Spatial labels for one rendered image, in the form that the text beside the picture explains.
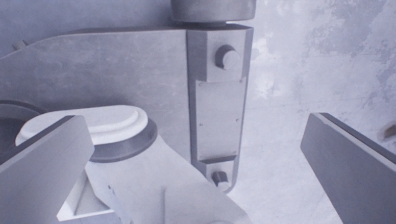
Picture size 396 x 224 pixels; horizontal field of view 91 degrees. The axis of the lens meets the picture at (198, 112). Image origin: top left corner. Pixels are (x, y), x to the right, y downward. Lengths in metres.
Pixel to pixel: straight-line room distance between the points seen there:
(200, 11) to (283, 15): 0.36
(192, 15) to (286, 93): 0.51
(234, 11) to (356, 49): 0.61
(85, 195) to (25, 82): 0.26
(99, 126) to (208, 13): 0.29
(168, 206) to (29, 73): 0.40
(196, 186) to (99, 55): 0.33
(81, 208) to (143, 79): 0.29
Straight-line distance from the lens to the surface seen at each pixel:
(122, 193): 0.30
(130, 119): 0.36
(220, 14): 0.43
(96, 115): 0.40
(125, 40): 0.45
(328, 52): 0.87
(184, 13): 0.45
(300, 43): 0.79
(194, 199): 0.25
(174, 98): 0.49
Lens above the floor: 0.61
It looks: 60 degrees down
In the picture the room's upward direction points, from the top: 157 degrees clockwise
